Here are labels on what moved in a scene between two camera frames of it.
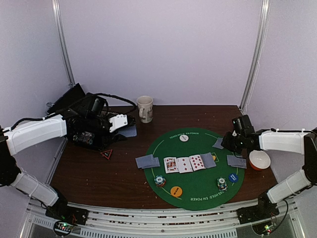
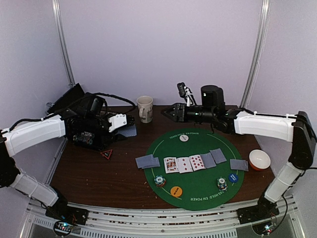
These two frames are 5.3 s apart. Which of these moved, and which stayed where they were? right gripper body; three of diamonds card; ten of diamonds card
Moved: right gripper body
Stayed: ten of diamonds card; three of diamonds card
